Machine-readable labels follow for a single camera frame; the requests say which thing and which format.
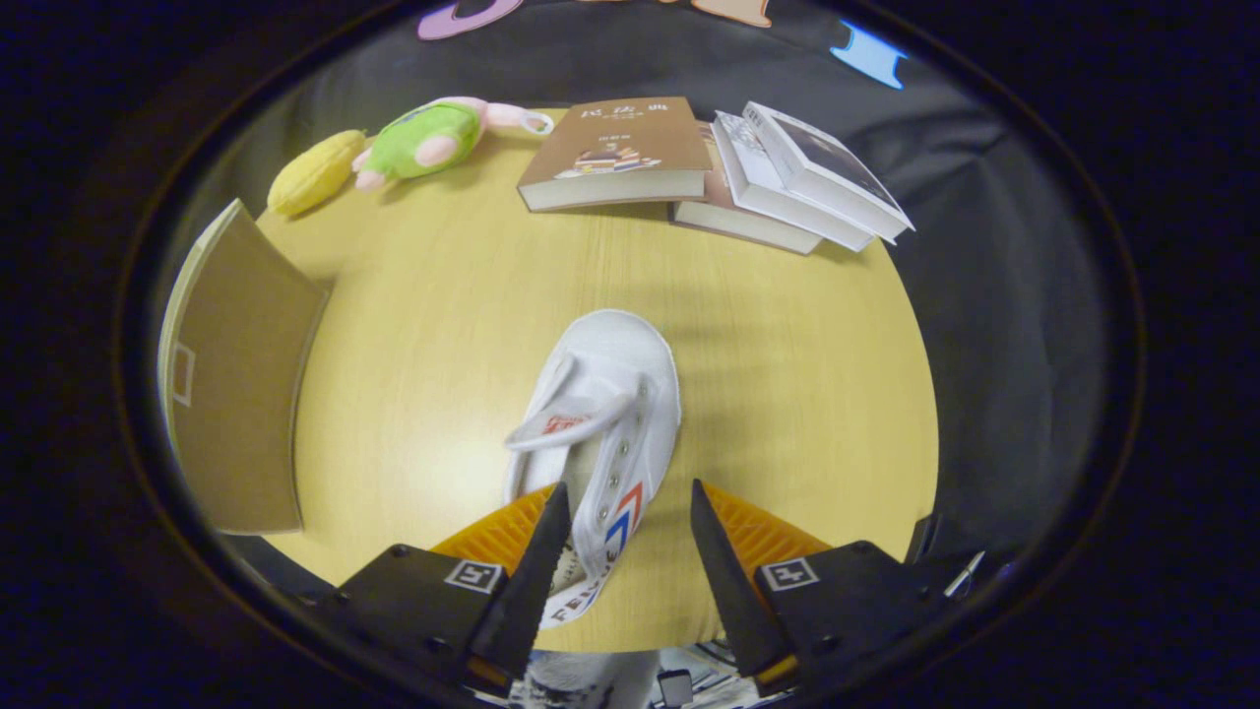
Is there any green and pink plush toy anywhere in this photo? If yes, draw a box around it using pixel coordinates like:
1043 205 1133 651
351 96 555 193

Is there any yellow plush toy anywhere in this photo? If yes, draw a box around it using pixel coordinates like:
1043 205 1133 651
267 129 367 218

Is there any beige fabric storage box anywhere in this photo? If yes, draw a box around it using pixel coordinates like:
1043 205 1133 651
157 199 331 536

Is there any thick white book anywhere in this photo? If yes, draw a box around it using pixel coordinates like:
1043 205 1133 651
711 110 877 253

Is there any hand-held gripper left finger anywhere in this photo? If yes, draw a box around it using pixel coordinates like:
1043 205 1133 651
335 483 574 690

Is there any brown cover book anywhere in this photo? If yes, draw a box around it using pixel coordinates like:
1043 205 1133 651
517 97 713 214

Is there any white canvas shoe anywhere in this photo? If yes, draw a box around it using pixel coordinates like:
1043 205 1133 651
502 309 682 631

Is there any white book with portrait cover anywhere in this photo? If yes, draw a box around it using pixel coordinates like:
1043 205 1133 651
743 100 916 244

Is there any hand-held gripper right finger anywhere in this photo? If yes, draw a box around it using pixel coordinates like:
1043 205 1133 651
689 480 971 690

